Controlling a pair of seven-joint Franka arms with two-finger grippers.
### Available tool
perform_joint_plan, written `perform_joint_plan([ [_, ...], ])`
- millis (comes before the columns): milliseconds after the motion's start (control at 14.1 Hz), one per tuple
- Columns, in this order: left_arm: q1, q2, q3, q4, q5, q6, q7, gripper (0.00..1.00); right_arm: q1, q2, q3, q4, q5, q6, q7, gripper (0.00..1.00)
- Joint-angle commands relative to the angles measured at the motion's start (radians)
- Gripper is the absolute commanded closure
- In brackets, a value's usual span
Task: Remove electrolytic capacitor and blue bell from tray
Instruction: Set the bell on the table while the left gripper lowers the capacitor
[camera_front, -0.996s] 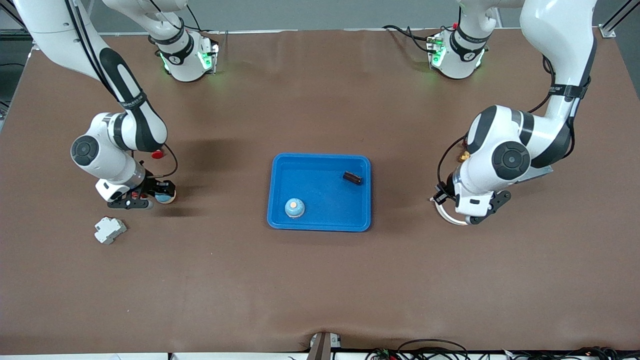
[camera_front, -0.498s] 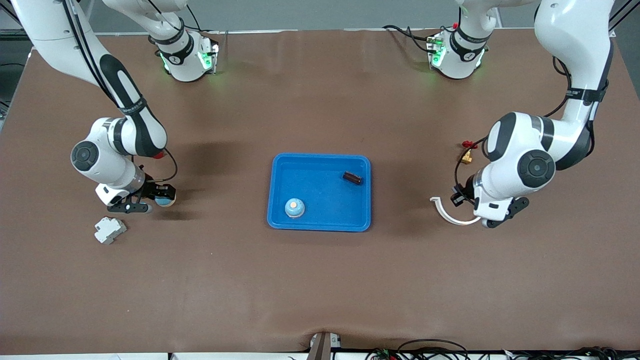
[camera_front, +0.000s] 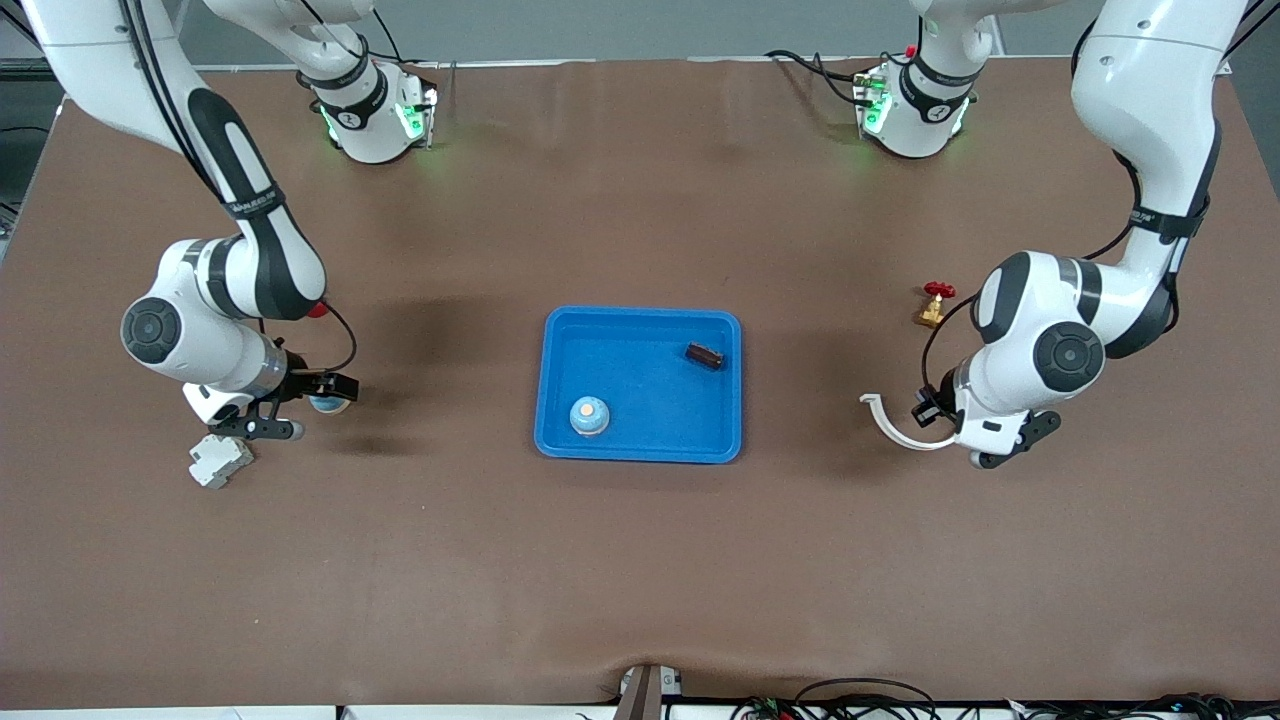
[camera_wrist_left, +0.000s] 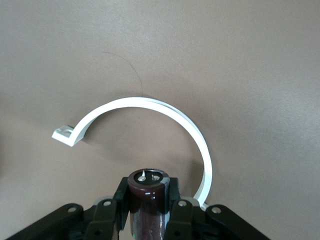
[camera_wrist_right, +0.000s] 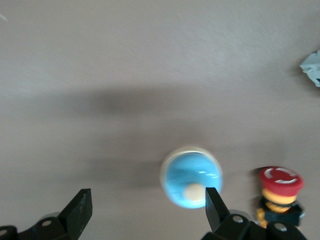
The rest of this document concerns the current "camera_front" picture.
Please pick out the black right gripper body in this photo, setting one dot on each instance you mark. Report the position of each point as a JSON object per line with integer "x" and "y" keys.
{"x": 303, "y": 384}

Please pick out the black printed capacitor block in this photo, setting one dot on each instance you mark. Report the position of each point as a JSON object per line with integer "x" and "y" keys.
{"x": 923, "y": 416}

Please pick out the light blue call bell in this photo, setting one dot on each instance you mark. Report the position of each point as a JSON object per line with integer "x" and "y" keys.
{"x": 328, "y": 405}
{"x": 589, "y": 416}

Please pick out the brown capacitor block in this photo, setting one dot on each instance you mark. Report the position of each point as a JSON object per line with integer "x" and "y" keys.
{"x": 705, "y": 355}

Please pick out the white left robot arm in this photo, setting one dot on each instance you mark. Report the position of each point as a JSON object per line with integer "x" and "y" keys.
{"x": 1140, "y": 90}

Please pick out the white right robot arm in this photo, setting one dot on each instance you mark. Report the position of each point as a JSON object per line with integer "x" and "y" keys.
{"x": 200, "y": 345}

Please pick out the white curved pipe clamp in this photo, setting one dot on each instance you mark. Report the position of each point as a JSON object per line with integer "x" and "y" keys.
{"x": 905, "y": 441}

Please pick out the red emergency stop button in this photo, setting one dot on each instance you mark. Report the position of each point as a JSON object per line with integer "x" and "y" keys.
{"x": 319, "y": 310}

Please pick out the white circuit breaker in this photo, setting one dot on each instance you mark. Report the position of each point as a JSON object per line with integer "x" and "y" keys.
{"x": 220, "y": 462}

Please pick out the blue plastic tray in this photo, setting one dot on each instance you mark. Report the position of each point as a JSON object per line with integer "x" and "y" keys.
{"x": 640, "y": 380}

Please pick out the brown table cover mat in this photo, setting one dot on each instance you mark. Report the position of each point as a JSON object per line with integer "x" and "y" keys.
{"x": 640, "y": 560}

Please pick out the grey camera post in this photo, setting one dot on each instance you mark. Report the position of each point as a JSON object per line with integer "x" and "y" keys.
{"x": 640, "y": 692}

